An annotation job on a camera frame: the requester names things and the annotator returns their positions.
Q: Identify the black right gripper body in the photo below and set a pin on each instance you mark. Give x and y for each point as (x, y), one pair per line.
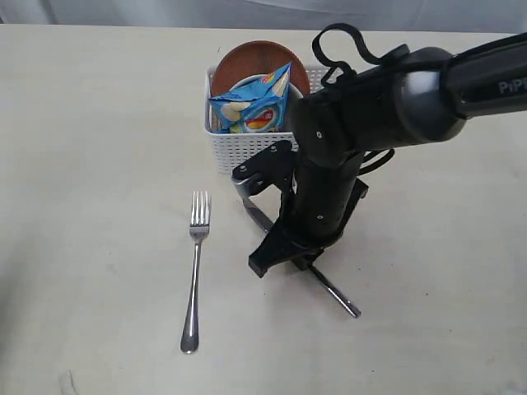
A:
(312, 216)

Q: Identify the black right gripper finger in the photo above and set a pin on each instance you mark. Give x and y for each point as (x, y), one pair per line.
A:
(305, 262)

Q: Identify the silver table knife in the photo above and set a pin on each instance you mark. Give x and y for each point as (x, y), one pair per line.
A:
(261, 219)

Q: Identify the pale green ceramic bowl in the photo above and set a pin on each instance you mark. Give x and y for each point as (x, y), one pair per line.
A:
(293, 93)

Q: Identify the white perforated plastic basket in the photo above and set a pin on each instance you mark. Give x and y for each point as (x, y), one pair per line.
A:
(230, 149)

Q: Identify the blue chips bag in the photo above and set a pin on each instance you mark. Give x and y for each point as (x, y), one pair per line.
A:
(257, 106)

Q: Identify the silver fork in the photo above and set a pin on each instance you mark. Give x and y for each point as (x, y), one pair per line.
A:
(199, 229)

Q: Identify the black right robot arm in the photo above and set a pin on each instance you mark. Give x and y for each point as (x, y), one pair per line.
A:
(407, 98)

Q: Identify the round brown wooden plate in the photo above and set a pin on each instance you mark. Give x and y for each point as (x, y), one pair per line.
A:
(254, 58)

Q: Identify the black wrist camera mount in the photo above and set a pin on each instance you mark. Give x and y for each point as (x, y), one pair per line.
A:
(261, 170)

